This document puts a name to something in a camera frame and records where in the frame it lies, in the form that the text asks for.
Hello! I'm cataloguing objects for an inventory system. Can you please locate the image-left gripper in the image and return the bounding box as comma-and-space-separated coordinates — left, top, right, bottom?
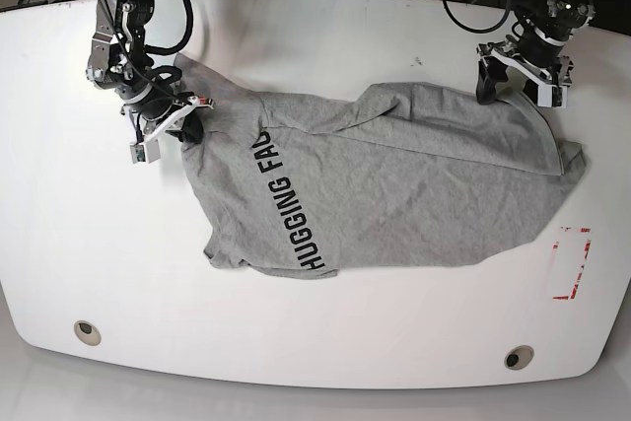
122, 93, 215, 145

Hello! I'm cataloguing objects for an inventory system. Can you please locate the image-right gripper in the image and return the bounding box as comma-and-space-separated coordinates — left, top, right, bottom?
476, 34, 574, 105

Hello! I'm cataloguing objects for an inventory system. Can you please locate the grey t-shirt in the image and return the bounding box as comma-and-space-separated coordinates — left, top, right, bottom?
175, 55, 587, 279

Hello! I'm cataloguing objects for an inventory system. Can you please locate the red tape rectangle marking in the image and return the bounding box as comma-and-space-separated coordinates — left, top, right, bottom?
547, 227, 593, 301

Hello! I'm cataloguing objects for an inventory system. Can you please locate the left table grommet hole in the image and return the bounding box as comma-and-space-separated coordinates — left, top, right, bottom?
74, 320, 102, 347

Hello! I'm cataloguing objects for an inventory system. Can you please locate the table grommet hole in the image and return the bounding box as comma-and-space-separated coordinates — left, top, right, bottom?
74, 320, 102, 347
504, 345, 534, 371

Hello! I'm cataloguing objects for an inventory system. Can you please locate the right table grommet hole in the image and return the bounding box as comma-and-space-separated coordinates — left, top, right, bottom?
504, 345, 534, 371

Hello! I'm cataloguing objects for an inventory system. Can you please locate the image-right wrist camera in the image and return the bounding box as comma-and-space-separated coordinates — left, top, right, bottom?
536, 84, 569, 108

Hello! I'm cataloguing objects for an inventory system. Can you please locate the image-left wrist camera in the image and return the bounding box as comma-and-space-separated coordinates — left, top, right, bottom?
129, 140, 161, 164

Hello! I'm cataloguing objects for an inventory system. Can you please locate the image-left arm black cable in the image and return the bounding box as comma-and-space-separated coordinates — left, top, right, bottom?
140, 0, 196, 97

